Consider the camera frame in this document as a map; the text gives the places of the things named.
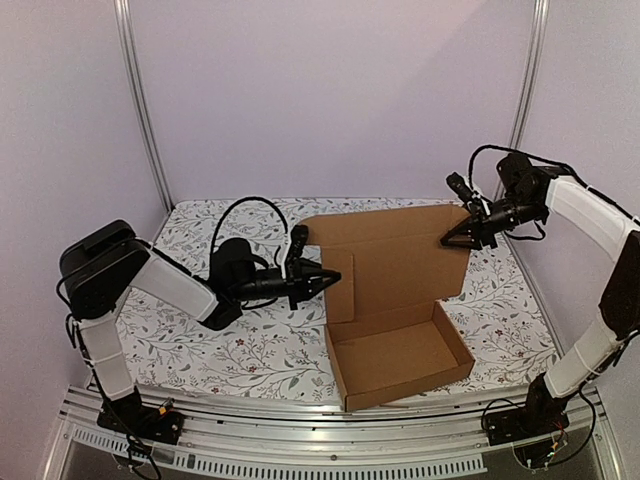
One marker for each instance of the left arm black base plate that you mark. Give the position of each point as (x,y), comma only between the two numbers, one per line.
(143,421)

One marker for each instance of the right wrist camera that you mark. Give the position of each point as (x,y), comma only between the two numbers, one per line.
(470,198)

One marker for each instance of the left aluminium frame post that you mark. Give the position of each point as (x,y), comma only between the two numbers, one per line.
(124,22)

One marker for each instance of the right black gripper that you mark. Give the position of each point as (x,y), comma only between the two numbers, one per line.
(478,226)

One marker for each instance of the brown cardboard box sheet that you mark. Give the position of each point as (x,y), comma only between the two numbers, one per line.
(387,334)

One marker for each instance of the floral patterned table mat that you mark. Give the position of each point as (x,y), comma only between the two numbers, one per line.
(278,353)

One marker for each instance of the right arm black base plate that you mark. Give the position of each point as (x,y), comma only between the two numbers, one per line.
(513,425)

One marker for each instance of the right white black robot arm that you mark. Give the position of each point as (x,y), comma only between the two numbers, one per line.
(536,188)

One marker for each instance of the aluminium front rail base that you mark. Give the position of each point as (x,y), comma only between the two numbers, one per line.
(426,437)

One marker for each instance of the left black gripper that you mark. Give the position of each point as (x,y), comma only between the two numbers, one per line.
(305,288)

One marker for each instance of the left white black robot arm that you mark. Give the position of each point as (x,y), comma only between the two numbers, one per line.
(99,271)

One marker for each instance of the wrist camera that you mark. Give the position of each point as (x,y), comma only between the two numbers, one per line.
(470,198)
(294,247)

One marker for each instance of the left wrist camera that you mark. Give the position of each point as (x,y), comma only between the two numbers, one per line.
(294,247)

